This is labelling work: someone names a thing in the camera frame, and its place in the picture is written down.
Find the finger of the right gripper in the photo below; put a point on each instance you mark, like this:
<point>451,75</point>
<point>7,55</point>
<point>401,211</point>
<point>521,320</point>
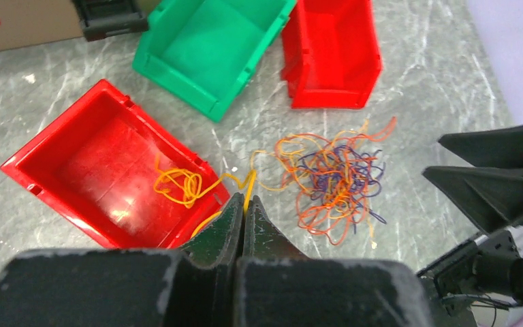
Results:
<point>491,198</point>
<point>498,148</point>

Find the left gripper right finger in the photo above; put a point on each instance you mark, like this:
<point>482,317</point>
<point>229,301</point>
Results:
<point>289,291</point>

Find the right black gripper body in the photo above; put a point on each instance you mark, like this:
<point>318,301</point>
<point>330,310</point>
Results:
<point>484,270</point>

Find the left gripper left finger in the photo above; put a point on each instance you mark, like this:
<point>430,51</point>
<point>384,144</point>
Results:
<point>189,286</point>

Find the small red plastic bin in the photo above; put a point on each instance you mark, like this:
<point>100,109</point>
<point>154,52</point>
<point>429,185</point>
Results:
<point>111,170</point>

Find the large red plastic bin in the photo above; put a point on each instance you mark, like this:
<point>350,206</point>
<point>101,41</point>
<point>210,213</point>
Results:
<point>332,55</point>

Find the green plastic bin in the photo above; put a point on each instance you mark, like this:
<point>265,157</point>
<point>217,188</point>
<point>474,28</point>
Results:
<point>206,51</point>

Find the tan plastic toolbox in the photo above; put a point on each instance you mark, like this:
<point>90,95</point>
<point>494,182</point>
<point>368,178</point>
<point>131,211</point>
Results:
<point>28,23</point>

